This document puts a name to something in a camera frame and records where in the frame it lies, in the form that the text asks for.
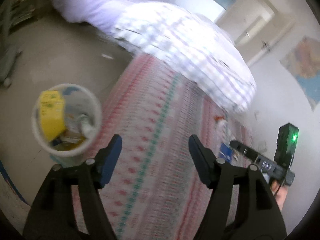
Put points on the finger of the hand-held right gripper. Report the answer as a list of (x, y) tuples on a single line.
[(245, 150)]

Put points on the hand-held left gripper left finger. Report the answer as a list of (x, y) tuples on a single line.
[(111, 160)]

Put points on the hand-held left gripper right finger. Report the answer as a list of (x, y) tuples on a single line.
[(200, 160)]

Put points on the blue and white box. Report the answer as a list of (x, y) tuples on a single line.
[(227, 152)]

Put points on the white tube with coloured print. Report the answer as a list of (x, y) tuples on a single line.
[(222, 126)]

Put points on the white bottle with green label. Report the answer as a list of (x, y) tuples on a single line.
[(87, 126)]

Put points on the yellow sponge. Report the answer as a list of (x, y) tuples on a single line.
[(71, 146)]

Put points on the translucent white waste bin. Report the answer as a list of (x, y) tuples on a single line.
[(67, 127)]

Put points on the yellow paper carton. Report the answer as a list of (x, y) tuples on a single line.
[(52, 116)]

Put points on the person's right hand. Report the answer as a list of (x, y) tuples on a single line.
[(280, 195)]

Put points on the patterned striped mat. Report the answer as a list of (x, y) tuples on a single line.
[(155, 155)]

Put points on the white paper scrap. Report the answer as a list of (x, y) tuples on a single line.
[(107, 56)]

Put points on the cream textured cloth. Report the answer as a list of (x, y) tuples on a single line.
[(12, 192)]

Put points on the checked ruffled quilt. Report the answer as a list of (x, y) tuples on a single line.
[(190, 55)]

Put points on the white door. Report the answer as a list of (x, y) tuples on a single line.
[(257, 22)]

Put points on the bed with lavender sheet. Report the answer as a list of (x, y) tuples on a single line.
[(100, 2)]

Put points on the wooden shelf with toys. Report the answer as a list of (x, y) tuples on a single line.
[(27, 2)]

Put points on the wall map poster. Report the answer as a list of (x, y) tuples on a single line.
[(305, 70)]

